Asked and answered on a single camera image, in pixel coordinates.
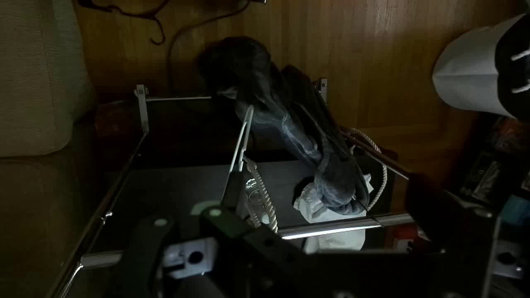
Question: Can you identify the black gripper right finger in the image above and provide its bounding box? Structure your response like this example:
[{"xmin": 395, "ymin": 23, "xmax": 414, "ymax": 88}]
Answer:
[{"xmin": 200, "ymin": 207, "xmax": 309, "ymax": 298}]

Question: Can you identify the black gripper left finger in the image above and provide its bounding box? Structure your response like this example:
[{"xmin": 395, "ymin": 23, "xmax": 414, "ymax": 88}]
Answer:
[{"xmin": 114, "ymin": 217, "xmax": 173, "ymax": 298}]

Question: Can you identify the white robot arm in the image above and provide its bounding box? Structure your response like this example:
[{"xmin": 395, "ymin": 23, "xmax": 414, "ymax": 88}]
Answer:
[{"xmin": 109, "ymin": 15, "xmax": 528, "ymax": 298}]

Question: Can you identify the white crumpled cloth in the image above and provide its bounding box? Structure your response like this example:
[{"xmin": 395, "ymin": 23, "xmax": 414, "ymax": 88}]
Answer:
[{"xmin": 293, "ymin": 177, "xmax": 366, "ymax": 253}]

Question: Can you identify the dark grey hanging garment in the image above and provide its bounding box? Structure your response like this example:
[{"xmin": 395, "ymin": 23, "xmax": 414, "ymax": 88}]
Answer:
[{"xmin": 197, "ymin": 36, "xmax": 371, "ymax": 215}]

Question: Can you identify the metal clothes rack frame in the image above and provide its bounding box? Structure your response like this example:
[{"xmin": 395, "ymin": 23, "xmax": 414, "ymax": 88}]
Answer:
[{"xmin": 48, "ymin": 101, "xmax": 420, "ymax": 298}]

